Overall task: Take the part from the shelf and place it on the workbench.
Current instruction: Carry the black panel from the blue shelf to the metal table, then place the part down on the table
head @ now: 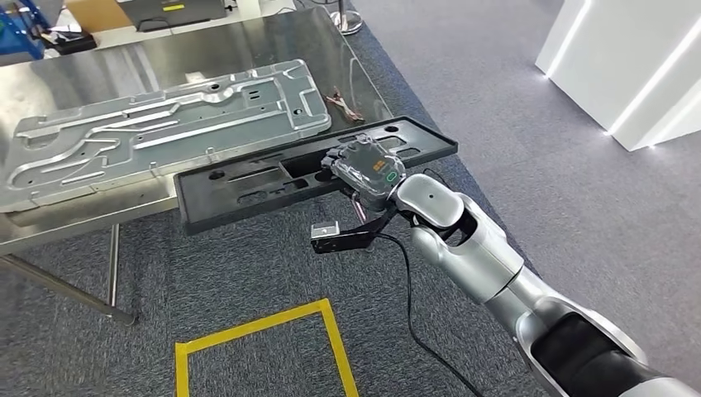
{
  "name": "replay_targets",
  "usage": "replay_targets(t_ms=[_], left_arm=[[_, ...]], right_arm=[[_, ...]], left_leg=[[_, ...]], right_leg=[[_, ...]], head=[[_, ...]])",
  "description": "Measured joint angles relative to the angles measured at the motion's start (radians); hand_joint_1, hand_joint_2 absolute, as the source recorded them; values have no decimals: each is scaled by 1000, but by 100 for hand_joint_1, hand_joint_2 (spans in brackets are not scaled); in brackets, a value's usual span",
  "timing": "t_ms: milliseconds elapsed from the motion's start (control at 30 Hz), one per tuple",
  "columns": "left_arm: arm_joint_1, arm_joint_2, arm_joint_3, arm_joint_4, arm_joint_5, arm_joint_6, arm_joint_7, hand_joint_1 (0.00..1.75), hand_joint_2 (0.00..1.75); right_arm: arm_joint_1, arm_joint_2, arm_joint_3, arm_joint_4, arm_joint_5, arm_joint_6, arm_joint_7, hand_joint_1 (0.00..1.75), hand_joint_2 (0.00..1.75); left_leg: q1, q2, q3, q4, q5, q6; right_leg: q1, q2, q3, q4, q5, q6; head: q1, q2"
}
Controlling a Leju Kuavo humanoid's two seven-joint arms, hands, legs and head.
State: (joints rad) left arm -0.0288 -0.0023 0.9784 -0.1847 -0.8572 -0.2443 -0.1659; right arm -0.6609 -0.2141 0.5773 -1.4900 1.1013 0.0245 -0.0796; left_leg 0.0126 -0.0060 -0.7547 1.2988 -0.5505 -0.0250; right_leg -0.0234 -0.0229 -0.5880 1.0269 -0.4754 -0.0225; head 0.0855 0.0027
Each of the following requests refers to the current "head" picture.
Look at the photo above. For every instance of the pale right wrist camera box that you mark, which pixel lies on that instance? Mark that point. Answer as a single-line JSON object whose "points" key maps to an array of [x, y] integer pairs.
{"points": [[325, 230]]}

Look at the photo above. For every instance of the black electronic device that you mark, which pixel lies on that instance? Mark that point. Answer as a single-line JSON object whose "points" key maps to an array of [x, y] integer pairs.
{"points": [[71, 44]]}

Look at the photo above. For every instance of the grey laptop with yellow sticker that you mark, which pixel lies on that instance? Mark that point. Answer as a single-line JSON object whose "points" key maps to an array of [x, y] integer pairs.
{"points": [[175, 13]]}

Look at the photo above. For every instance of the steel workbench table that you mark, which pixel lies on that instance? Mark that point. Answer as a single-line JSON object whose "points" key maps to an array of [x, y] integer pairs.
{"points": [[246, 49]]}

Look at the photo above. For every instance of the stamped sheet metal panel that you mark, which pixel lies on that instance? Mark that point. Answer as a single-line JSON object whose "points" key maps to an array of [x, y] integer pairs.
{"points": [[164, 131]]}

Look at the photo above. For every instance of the yellow floor tape square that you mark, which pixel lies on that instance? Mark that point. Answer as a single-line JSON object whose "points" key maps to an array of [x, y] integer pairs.
{"points": [[252, 327]]}

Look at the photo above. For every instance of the white lit partition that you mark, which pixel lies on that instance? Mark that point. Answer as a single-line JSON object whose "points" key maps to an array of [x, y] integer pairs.
{"points": [[602, 55]]}

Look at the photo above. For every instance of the blue metal cart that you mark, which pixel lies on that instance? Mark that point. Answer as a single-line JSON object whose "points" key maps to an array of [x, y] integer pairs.
{"points": [[19, 38]]}

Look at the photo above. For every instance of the chrome stanchion post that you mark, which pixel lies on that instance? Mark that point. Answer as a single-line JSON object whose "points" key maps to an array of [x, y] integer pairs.
{"points": [[348, 22]]}

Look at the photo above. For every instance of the white table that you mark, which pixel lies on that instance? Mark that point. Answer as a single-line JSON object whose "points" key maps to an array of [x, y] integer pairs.
{"points": [[246, 16]]}

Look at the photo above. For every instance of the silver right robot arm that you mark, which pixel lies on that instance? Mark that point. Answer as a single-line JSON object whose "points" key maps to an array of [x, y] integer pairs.
{"points": [[482, 263]]}

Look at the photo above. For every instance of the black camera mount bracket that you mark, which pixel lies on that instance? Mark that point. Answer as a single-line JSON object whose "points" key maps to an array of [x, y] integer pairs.
{"points": [[345, 241]]}

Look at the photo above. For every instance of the black plastic plate frame part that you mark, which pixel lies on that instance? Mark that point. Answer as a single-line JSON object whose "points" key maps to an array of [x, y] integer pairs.
{"points": [[208, 208]]}

